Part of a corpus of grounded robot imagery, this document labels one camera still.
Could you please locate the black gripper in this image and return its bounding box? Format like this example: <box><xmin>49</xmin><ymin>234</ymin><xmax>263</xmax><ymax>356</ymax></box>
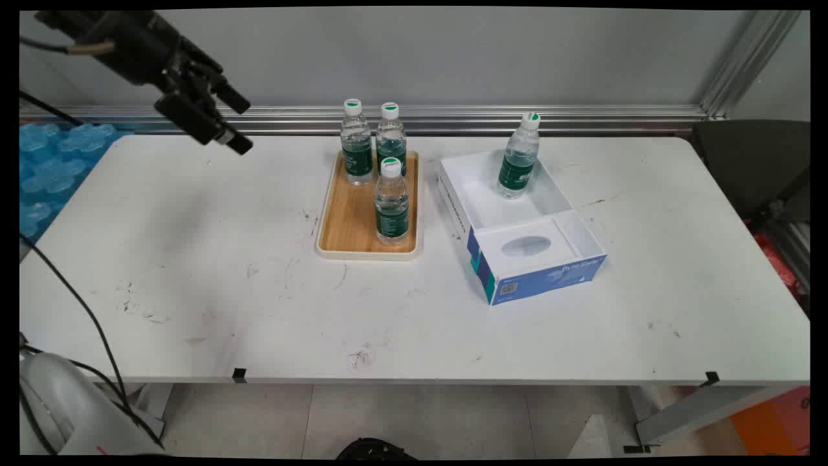
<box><xmin>91</xmin><ymin>11</ymin><xmax>253</xmax><ymax>156</ymax></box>

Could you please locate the water bottle green label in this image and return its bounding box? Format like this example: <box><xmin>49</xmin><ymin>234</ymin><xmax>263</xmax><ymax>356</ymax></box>
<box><xmin>376</xmin><ymin>102</ymin><xmax>408</xmax><ymax>177</ymax></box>
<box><xmin>375</xmin><ymin>157</ymin><xmax>409</xmax><ymax>245</ymax></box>
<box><xmin>497</xmin><ymin>112</ymin><xmax>541</xmax><ymax>199</ymax></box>
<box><xmin>341</xmin><ymin>98</ymin><xmax>375</xmax><ymax>186</ymax></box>

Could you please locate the blue bubble foam sheet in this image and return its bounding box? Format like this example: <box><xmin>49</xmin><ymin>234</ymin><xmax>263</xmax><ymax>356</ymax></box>
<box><xmin>19</xmin><ymin>123</ymin><xmax>133</xmax><ymax>240</ymax></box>

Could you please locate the bamboo tray white rim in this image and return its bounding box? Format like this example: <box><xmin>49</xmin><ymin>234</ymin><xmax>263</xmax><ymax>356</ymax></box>
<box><xmin>316</xmin><ymin>150</ymin><xmax>424</xmax><ymax>261</ymax></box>

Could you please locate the white blue cardboard box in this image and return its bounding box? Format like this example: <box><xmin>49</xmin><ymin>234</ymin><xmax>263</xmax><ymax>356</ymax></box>
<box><xmin>437</xmin><ymin>150</ymin><xmax>607</xmax><ymax>306</ymax></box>

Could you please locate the black round object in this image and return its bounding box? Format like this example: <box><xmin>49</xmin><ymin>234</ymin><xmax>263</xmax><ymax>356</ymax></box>
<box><xmin>336</xmin><ymin>438</ymin><xmax>419</xmax><ymax>460</ymax></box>

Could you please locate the black chair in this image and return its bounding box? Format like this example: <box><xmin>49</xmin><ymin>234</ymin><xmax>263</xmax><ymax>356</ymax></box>
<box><xmin>692</xmin><ymin>120</ymin><xmax>811</xmax><ymax>224</ymax></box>

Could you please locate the red package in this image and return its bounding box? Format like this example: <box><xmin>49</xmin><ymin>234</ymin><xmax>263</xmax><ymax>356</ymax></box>
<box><xmin>752</xmin><ymin>232</ymin><xmax>803</xmax><ymax>300</ymax></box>

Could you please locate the orange box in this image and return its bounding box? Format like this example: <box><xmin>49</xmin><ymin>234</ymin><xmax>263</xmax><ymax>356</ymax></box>
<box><xmin>730</xmin><ymin>387</ymin><xmax>811</xmax><ymax>456</ymax></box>

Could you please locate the black cable beige connector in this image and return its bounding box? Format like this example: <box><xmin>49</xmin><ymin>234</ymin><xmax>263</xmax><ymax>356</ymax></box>
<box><xmin>19</xmin><ymin>36</ymin><xmax>116</xmax><ymax>56</ymax></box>

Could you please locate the short black cable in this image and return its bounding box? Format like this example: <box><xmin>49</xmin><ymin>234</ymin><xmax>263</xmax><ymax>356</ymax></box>
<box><xmin>19</xmin><ymin>89</ymin><xmax>83</xmax><ymax>126</ymax></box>

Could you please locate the long black cable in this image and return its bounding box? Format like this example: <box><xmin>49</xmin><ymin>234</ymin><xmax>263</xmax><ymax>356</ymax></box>
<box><xmin>19</xmin><ymin>234</ymin><xmax>164</xmax><ymax>449</ymax></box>

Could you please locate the horizontal aluminium frame rail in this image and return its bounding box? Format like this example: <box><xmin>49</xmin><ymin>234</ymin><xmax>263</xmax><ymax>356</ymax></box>
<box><xmin>19</xmin><ymin>105</ymin><xmax>725</xmax><ymax>135</ymax></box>

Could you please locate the slanted aluminium frame post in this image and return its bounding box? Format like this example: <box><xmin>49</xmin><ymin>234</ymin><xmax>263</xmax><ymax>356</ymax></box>
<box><xmin>702</xmin><ymin>10</ymin><xmax>803</xmax><ymax>120</ymax></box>

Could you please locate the aluminium side rail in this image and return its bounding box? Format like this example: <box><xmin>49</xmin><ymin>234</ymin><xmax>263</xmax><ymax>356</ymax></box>
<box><xmin>767</xmin><ymin>219</ymin><xmax>811</xmax><ymax>300</ymax></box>

